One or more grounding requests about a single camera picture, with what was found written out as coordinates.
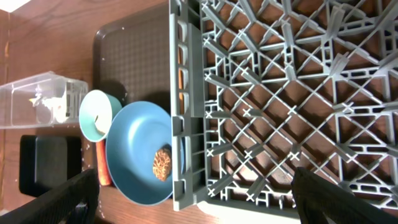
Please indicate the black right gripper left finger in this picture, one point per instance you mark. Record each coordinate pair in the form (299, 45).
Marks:
(75, 201)

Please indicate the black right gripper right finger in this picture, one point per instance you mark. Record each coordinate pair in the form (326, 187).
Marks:
(318, 201)

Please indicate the orange carrot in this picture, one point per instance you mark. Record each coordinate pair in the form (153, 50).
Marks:
(102, 167)

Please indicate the brown food scrap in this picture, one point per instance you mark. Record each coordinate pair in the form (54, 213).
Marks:
(162, 164)

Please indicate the light blue rice bowl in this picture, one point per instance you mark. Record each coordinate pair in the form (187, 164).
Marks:
(96, 114)

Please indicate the blue plate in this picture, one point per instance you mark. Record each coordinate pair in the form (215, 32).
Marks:
(137, 132)

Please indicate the white tissue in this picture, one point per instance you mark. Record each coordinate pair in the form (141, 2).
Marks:
(57, 105)

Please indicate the grey dishwasher rack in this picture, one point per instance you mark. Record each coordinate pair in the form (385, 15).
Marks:
(260, 88)

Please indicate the black bin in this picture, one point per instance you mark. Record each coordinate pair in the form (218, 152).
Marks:
(47, 162)

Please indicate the clear plastic bin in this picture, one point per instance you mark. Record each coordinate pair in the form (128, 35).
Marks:
(17, 111)

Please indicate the brown serving tray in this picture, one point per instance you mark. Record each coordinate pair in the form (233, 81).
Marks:
(131, 57)

